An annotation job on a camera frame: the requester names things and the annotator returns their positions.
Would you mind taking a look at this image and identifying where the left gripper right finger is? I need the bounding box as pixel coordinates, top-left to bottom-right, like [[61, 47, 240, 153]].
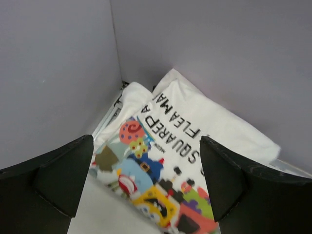
[[200, 136, 312, 234]]

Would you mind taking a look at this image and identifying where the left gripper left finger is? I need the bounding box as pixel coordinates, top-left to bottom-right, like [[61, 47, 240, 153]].
[[0, 135, 94, 234]]

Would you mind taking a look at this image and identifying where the white t shirt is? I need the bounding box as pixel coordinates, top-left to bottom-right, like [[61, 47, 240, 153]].
[[94, 69, 187, 149], [89, 80, 280, 234]]

